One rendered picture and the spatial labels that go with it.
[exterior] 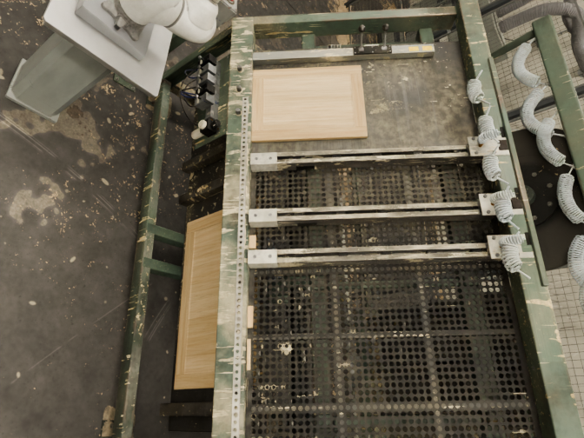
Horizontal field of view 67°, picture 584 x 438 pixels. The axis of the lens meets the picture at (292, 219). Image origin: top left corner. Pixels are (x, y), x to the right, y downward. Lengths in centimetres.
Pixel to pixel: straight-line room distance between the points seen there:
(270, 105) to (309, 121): 22
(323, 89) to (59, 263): 158
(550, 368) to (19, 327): 218
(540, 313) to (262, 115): 150
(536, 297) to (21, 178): 234
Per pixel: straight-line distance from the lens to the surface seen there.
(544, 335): 197
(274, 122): 225
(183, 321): 244
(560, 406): 196
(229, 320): 186
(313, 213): 196
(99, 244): 257
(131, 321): 242
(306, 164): 208
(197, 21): 208
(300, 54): 249
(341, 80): 240
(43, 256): 243
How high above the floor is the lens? 217
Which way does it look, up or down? 34 degrees down
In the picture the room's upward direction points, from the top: 72 degrees clockwise
